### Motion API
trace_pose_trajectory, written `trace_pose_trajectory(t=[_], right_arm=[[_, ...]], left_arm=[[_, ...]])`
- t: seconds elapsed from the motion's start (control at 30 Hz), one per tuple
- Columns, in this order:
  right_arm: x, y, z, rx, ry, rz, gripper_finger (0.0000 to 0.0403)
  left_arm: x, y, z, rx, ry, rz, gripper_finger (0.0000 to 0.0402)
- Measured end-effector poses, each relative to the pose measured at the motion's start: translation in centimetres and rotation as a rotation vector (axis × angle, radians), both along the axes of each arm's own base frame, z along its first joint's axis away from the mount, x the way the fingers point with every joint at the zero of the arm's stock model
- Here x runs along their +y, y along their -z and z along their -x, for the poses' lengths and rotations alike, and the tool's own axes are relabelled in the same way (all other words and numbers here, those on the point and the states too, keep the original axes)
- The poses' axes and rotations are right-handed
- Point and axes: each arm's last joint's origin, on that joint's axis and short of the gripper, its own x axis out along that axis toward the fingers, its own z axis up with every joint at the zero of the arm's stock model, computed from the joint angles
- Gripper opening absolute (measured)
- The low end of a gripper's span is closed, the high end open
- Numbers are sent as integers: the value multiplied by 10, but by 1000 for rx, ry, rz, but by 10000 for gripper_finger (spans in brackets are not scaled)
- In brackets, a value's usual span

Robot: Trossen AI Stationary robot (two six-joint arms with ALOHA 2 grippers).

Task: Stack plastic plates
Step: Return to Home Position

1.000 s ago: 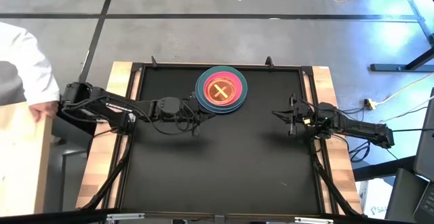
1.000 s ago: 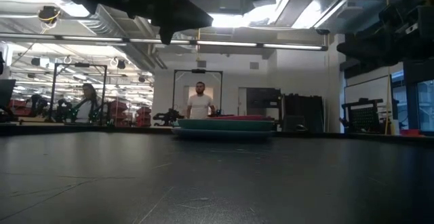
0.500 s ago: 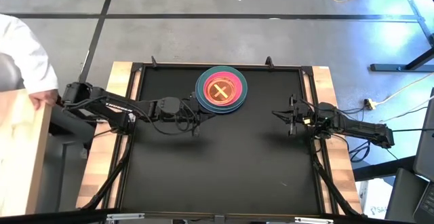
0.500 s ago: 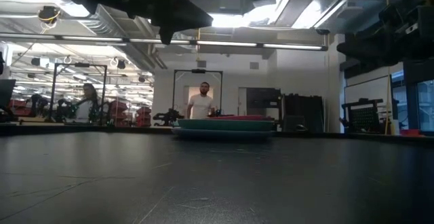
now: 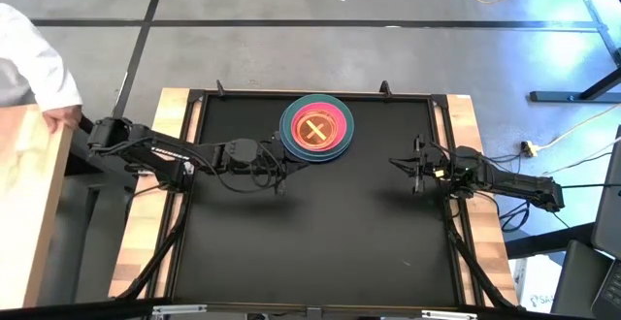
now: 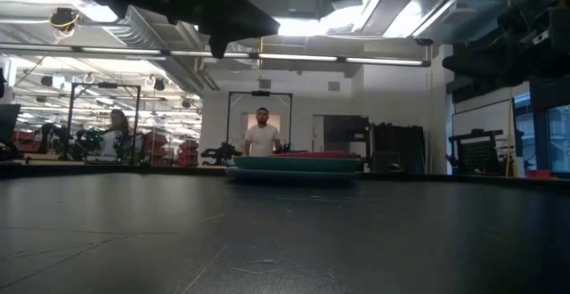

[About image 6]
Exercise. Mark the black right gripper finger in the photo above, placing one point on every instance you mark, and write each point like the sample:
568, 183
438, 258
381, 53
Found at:
467, 69

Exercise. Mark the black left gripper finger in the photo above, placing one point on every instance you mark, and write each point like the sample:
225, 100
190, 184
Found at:
245, 15
218, 46

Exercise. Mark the pink plastic plate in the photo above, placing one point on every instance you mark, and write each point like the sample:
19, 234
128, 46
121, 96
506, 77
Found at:
294, 156

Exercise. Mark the large teal plastic plate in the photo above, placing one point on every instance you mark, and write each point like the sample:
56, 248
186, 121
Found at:
296, 164

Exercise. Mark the black background robot arm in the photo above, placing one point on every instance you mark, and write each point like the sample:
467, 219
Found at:
220, 153

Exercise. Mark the long ceiling light strip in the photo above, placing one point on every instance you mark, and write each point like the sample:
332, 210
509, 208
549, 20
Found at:
209, 54

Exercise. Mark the black pegboard cart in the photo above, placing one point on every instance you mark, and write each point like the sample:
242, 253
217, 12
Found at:
478, 151

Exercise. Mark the person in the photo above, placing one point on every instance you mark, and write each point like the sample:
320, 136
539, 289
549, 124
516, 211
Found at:
262, 138
113, 138

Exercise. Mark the black cabinet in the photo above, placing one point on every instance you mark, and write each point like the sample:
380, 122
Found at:
401, 149

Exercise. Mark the white bottle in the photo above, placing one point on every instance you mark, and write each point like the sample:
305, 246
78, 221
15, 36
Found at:
519, 165

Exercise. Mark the red storage bins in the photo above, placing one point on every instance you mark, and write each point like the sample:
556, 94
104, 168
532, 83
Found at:
188, 152

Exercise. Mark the red box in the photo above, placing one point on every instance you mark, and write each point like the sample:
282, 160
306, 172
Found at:
539, 173

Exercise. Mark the dark monitor screen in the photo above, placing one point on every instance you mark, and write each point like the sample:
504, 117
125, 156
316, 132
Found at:
8, 124

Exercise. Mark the black station frame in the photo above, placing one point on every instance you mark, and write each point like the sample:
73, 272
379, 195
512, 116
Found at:
104, 85
259, 93

